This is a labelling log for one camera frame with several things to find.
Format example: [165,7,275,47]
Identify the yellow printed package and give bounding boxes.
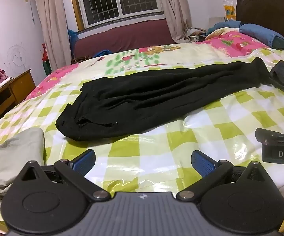
[222,0,236,22]

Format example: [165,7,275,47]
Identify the beige folded cloth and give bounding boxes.
[0,127,46,197]

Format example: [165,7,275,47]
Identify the blue crumpled cloth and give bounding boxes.
[207,21,242,36]

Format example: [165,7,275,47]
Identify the beige curtain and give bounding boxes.
[32,0,72,75]
[155,0,193,43]

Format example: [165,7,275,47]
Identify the checkered printed quilt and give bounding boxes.
[0,27,284,236]

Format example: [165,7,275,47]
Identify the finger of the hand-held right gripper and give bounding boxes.
[255,128,284,145]

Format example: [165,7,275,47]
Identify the barred window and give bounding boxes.
[68,0,166,31]

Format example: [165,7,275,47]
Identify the maroon window seat cover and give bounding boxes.
[73,19,176,60]

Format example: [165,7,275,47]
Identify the black pants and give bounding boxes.
[55,57,273,142]

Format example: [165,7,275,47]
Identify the red and green bag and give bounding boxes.
[41,43,52,76]

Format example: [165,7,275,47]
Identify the wooden cabinet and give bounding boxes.
[0,69,37,134]

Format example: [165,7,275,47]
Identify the small blue cloth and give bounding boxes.
[93,50,113,59]

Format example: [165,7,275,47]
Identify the dark brown headboard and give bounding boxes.
[235,0,284,54]

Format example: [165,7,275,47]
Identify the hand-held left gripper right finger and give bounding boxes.
[176,150,270,201]

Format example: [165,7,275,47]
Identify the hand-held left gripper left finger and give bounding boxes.
[16,149,112,201]

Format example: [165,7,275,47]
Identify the blue bag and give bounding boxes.
[67,29,80,48]

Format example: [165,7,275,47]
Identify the blue pillow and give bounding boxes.
[239,23,284,50]

